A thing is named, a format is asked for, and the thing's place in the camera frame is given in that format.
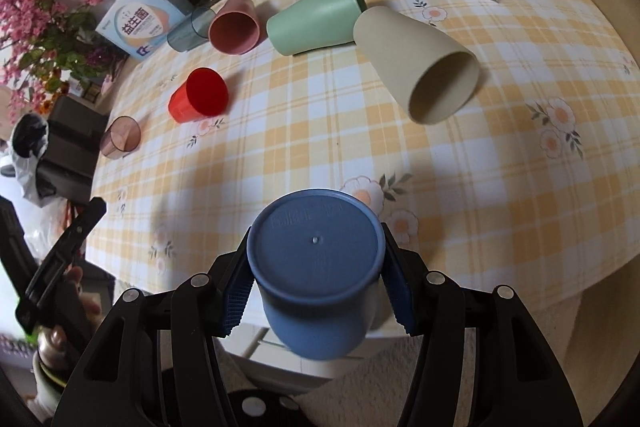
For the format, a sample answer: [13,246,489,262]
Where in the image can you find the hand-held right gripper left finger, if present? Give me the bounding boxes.
[50,227,252,427]

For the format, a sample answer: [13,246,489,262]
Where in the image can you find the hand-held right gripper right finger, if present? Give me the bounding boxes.
[379,223,584,427]

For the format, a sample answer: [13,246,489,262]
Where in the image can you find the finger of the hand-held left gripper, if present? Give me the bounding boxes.
[25,197,108,303]

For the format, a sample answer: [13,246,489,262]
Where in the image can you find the blue cup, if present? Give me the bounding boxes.
[247,188,387,361]

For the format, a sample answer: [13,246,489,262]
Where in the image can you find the mauve transparent cup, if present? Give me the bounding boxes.
[100,116,142,159]

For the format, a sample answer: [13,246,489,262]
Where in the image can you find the red cup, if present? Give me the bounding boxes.
[168,67,230,124]

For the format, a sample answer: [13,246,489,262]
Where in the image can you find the grey-blue transparent cup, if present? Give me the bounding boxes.
[167,6,217,53]

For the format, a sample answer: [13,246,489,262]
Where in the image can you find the beige cup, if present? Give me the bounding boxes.
[353,6,480,126]

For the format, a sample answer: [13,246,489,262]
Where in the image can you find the pink cup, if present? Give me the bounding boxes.
[208,0,261,55]

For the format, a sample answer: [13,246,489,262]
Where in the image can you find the green cup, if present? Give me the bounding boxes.
[266,0,367,57]

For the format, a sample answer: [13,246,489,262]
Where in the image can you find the person's left hand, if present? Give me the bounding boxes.
[65,266,102,317]

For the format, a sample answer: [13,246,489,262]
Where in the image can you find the white plastic bag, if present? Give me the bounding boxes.
[0,114,51,208]

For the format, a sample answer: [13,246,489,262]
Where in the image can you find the yellow plaid floral tablecloth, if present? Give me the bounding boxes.
[85,0,640,358]

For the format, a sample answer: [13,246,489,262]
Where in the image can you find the pink flower bouquet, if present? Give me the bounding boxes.
[0,0,117,118]

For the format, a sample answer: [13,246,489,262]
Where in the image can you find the blue and white carton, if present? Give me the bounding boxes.
[95,0,194,60]

